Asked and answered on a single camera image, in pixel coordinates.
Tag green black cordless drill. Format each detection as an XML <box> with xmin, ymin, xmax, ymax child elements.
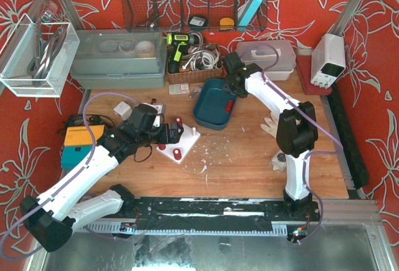
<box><xmin>166</xmin><ymin>32</ymin><xmax>200</xmax><ymax>74</ymax></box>

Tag red flat case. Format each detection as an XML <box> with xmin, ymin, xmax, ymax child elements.
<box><xmin>296</xmin><ymin>55</ymin><xmax>332</xmax><ymax>96</ymax></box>

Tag metal angle bracket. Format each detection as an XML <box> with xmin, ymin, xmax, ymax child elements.
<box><xmin>189</xmin><ymin>86</ymin><xmax>202</xmax><ymax>99</ymax></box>

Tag white timer switch box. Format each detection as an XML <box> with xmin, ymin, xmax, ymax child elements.
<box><xmin>271</xmin><ymin>152</ymin><xmax>287</xmax><ymax>173</ymax></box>

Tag white peg base plate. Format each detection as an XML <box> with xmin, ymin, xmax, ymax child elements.
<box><xmin>156</xmin><ymin>124</ymin><xmax>201</xmax><ymax>164</ymax></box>

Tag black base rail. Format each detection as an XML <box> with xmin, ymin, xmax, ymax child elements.
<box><xmin>99</xmin><ymin>196</ymin><xmax>322</xmax><ymax>231</ymax></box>

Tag small white cube block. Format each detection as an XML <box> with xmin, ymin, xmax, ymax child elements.
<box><xmin>113</xmin><ymin>102</ymin><xmax>132</xmax><ymax>120</ymax></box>

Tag black cable duct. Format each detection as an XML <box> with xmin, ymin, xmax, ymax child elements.
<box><xmin>327</xmin><ymin>84</ymin><xmax>369</xmax><ymax>189</ymax></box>

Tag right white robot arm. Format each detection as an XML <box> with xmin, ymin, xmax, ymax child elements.
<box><xmin>223</xmin><ymin>52</ymin><xmax>318</xmax><ymax>217</ymax></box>

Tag red large spring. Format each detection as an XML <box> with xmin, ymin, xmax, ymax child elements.
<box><xmin>173</xmin><ymin>148</ymin><xmax>182</xmax><ymax>161</ymax></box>

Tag grey cables in bin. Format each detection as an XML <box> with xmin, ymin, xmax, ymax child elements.
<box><xmin>27</xmin><ymin>18</ymin><xmax>68</xmax><ymax>87</ymax></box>

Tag dark green plastic tray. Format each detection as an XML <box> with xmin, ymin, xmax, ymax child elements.
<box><xmin>193</xmin><ymin>78</ymin><xmax>237</xmax><ymax>131</ymax></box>

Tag red spring front tray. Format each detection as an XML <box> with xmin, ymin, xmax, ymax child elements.
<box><xmin>158</xmin><ymin>143</ymin><xmax>166</xmax><ymax>150</ymax></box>

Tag white power supply unit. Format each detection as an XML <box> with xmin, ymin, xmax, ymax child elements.
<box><xmin>310</xmin><ymin>34</ymin><xmax>345</xmax><ymax>89</ymax></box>

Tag white coiled cable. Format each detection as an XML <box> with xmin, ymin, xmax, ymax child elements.
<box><xmin>192</xmin><ymin>49</ymin><xmax>221</xmax><ymax>70</ymax></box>

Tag blue white book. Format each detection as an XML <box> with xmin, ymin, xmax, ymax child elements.
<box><xmin>237</xmin><ymin>0</ymin><xmax>263</xmax><ymax>31</ymax></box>

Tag black round tape measure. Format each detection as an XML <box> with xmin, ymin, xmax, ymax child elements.
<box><xmin>188</xmin><ymin>15</ymin><xmax>208</xmax><ymax>32</ymax></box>

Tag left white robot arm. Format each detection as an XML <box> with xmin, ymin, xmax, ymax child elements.
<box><xmin>20</xmin><ymin>103</ymin><xmax>184</xmax><ymax>252</ymax></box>

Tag woven brown basket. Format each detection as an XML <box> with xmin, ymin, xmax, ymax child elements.
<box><xmin>165</xmin><ymin>43</ymin><xmax>224</xmax><ymax>84</ymax></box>

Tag yellow tape measure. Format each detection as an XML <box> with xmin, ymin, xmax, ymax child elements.
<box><xmin>219</xmin><ymin>17</ymin><xmax>235</xmax><ymax>32</ymax></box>

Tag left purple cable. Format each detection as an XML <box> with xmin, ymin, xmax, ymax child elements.
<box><xmin>0</xmin><ymin>92</ymin><xmax>141</xmax><ymax>261</ymax></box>

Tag white work glove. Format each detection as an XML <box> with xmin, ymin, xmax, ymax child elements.
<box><xmin>260</xmin><ymin>112</ymin><xmax>279</xmax><ymax>138</ymax></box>

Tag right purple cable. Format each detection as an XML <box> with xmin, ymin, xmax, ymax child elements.
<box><xmin>239</xmin><ymin>43</ymin><xmax>344</xmax><ymax>244</ymax></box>

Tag purple cable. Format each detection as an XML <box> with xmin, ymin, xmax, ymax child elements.
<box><xmin>239</xmin><ymin>43</ymin><xmax>344</xmax><ymax>244</ymax></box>
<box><xmin>0</xmin><ymin>92</ymin><xmax>141</xmax><ymax>261</ymax></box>

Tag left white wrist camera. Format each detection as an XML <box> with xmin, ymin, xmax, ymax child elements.
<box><xmin>150</xmin><ymin>103</ymin><xmax>166</xmax><ymax>128</ymax></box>

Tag white clear lidded case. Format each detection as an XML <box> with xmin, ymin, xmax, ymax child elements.
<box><xmin>235</xmin><ymin>40</ymin><xmax>296</xmax><ymax>82</ymax></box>

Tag clear acrylic side bin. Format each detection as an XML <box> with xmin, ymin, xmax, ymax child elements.
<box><xmin>1</xmin><ymin>14</ymin><xmax>80</xmax><ymax>98</ymax></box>

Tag small clear parts box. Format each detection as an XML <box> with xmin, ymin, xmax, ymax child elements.
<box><xmin>168</xmin><ymin>83</ymin><xmax>190</xmax><ymax>95</ymax></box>

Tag black wire hanging basket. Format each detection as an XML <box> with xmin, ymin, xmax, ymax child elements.
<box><xmin>121</xmin><ymin>0</ymin><xmax>269</xmax><ymax>34</ymax></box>

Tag grey plastic storage box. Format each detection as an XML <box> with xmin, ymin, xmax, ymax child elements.
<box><xmin>70</xmin><ymin>29</ymin><xmax>167</xmax><ymax>90</ymax></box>

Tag orange teal device box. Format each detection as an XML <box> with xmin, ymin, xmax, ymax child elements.
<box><xmin>61</xmin><ymin>126</ymin><xmax>93</xmax><ymax>174</ymax></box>

